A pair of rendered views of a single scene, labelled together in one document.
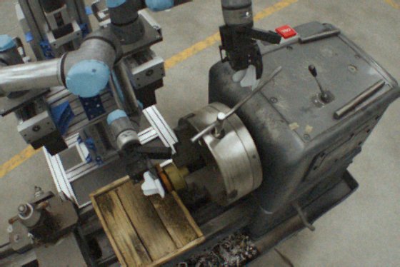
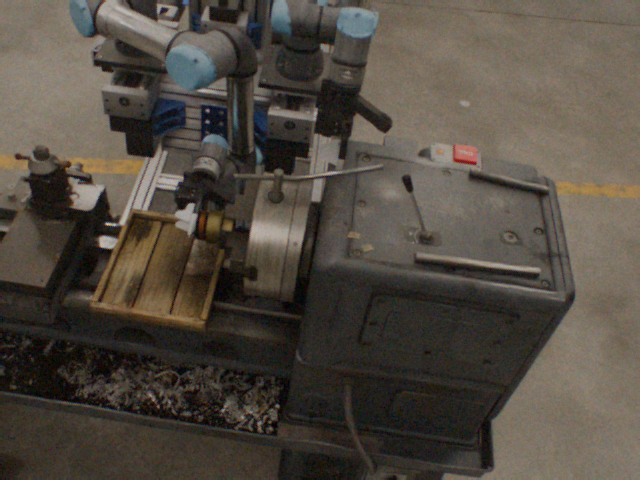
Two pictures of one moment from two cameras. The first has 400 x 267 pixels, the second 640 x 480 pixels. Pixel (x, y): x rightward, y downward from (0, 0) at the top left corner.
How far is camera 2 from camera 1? 0.89 m
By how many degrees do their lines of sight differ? 19
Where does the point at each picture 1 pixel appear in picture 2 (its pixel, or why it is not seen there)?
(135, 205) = (168, 250)
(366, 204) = not seen: outside the picture
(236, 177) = (262, 251)
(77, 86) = (175, 68)
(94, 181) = not seen: hidden behind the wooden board
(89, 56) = (202, 45)
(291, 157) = (323, 260)
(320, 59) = (473, 203)
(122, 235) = (126, 267)
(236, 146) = (282, 220)
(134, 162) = (190, 188)
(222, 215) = (247, 323)
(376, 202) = not seen: outside the picture
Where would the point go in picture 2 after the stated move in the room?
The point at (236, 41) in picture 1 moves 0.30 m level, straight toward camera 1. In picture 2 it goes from (329, 101) to (221, 158)
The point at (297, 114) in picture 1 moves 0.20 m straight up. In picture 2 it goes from (371, 230) to (388, 163)
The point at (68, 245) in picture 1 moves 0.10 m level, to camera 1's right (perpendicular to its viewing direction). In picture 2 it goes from (59, 230) to (85, 249)
